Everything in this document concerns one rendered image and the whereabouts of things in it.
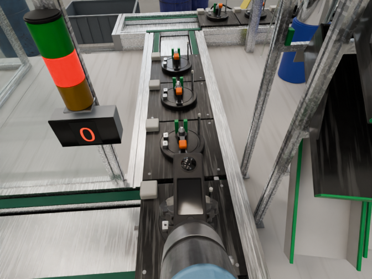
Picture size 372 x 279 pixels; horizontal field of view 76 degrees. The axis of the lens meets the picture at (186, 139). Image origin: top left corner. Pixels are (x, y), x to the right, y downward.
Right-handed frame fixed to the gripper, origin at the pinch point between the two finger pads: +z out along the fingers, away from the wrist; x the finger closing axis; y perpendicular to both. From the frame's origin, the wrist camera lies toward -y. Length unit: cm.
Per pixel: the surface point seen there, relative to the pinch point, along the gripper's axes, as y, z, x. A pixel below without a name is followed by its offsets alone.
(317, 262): 21.8, 10.8, 32.9
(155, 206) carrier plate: 4.8, 11.8, -8.2
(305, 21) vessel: -59, 47, 55
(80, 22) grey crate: -114, 148, -77
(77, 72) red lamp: -23.8, -10.6, -16.9
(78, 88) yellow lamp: -21.6, -9.2, -17.4
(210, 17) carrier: -87, 95, 23
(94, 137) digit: -13.5, -1.8, -17.9
